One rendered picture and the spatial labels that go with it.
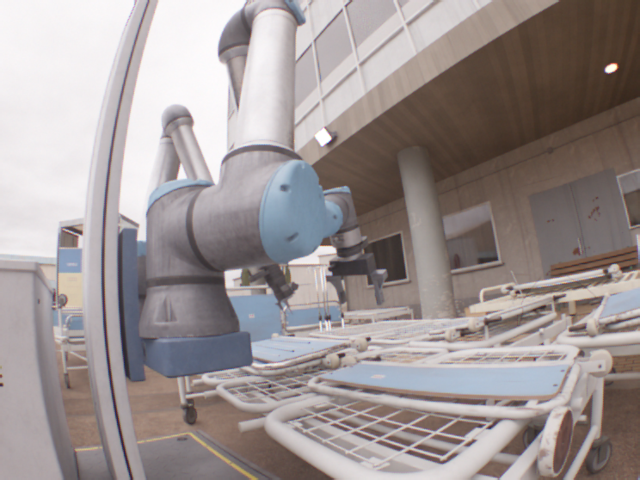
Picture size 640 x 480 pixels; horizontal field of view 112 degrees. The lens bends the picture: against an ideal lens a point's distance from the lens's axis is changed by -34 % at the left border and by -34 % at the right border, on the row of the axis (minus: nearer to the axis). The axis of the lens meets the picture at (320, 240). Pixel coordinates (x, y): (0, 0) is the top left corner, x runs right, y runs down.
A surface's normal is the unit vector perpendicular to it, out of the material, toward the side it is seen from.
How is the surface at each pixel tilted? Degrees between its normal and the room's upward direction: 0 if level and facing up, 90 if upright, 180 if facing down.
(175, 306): 70
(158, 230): 90
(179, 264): 90
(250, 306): 90
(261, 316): 90
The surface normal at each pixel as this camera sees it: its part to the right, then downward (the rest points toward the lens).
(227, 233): -0.29, 0.37
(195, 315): 0.44, -0.54
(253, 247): -0.18, 0.64
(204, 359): 0.68, -0.21
